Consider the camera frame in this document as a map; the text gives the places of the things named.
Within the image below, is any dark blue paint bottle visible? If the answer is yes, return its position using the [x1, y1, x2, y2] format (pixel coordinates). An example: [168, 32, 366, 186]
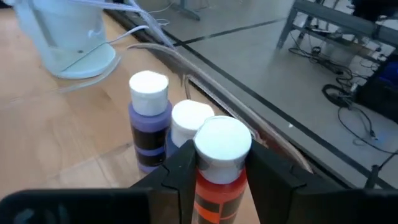
[164, 99, 216, 159]

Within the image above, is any lavender paint bottle white cap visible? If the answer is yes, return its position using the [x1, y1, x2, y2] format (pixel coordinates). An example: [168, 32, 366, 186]
[128, 70, 174, 174]

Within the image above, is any black cable tangle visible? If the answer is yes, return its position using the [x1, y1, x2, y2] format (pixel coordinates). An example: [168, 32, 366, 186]
[289, 30, 398, 156]

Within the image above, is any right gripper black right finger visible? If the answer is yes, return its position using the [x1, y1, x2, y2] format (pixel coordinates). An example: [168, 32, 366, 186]
[246, 139, 398, 224]

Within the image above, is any black equipment case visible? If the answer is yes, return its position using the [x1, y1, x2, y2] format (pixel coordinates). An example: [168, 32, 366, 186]
[354, 52, 398, 122]

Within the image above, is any grey metal bench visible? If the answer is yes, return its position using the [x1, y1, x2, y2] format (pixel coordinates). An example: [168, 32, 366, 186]
[275, 0, 398, 50]

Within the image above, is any red paint bottle white cap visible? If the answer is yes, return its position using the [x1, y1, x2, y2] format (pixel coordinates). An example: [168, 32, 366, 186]
[192, 115, 253, 224]

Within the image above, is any white tilted pitcher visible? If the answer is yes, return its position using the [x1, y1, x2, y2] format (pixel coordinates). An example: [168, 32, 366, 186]
[12, 0, 118, 80]

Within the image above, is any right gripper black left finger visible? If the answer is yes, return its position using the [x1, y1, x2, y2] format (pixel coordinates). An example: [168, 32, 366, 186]
[0, 139, 197, 224]

